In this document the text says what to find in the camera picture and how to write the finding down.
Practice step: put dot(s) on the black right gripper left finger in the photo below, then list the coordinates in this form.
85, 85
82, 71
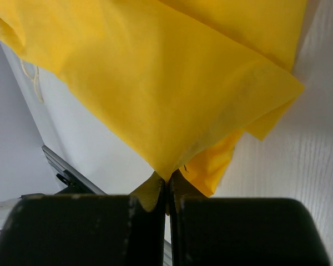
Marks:
87, 229

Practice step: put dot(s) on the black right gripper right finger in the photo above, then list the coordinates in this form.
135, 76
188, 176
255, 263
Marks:
240, 231

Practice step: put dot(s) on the yellow shorts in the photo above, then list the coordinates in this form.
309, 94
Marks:
178, 81

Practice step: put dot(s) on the aluminium mounting rail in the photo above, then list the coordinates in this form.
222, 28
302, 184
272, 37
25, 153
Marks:
74, 181

